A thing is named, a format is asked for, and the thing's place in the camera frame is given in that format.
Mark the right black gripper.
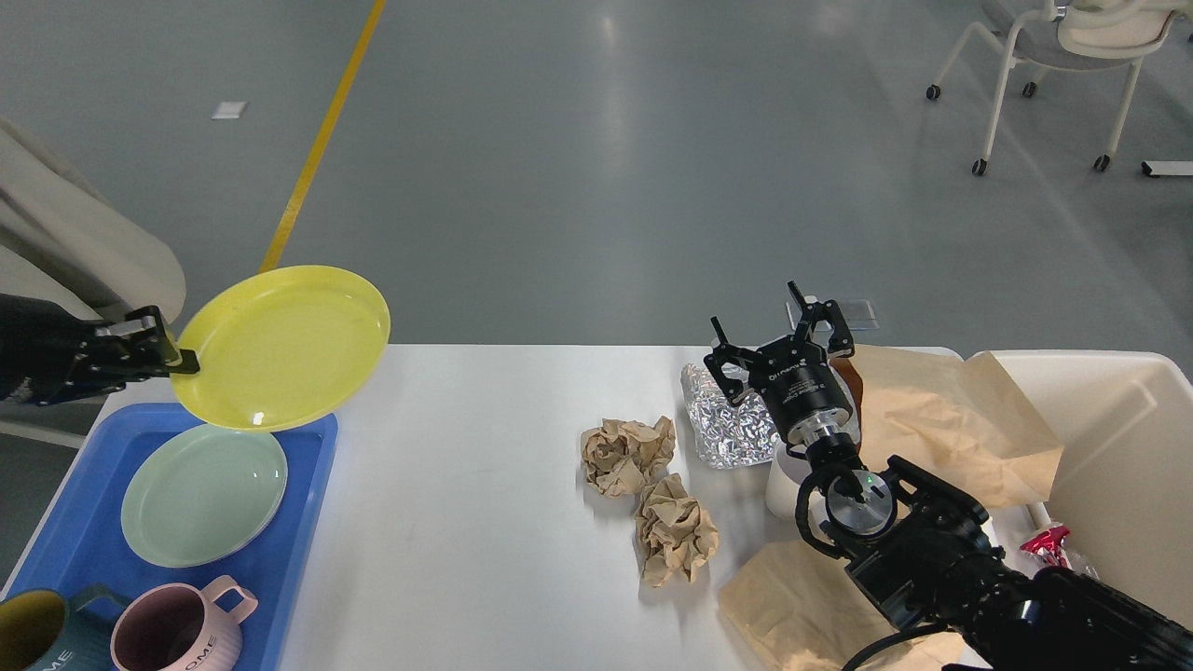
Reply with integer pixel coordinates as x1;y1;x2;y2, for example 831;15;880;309
703;281;860;447

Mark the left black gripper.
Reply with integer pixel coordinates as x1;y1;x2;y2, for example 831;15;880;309
27;306;200;406

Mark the yellow plastic plate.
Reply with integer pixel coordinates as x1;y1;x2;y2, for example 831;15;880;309
171;265;391;431

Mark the pink ceramic mug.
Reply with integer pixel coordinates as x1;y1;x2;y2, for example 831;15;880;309
110;575;259;670

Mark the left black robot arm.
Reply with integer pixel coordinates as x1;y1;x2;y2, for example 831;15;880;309
1;294;200;406

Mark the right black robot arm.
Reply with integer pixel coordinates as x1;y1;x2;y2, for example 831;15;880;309
704;283;1192;670

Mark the right floor socket plate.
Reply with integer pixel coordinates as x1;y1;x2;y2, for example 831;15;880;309
837;298;880;331

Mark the crumpled aluminium foil sheet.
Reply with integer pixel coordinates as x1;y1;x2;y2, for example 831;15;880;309
680;363;783;469

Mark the upright white paper cup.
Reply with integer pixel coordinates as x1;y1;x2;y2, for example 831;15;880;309
764;443;811;521

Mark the beige fabric cover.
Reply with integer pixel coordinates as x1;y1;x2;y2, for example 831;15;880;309
1;121;186;347

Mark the light green plate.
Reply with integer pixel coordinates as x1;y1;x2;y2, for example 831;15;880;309
120;424;288;568

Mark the large brown paper bag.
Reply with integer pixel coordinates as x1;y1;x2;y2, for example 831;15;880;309
832;345;1064;510

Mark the upper crumpled brown paper ball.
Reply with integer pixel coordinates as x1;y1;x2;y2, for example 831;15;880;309
580;415;676;498

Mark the crumpled brown paper ball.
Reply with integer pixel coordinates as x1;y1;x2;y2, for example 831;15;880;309
580;415;676;498
635;474;721;589

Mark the blue plastic tray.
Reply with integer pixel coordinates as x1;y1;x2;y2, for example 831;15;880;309
4;404;339;670

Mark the lower crumpled brown paper ball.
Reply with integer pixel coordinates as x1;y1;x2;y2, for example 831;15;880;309
635;474;721;589

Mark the blue and yellow mug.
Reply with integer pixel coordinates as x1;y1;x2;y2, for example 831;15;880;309
1;583;130;670

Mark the crushed red can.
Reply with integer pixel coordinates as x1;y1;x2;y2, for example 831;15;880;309
1018;523;1073;570

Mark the white plastic bin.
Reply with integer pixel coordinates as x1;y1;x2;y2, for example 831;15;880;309
983;349;1192;627

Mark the white floor bar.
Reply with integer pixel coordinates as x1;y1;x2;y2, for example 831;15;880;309
1141;158;1193;178

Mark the white office chair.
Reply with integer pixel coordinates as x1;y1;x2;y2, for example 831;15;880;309
926;1;1189;177

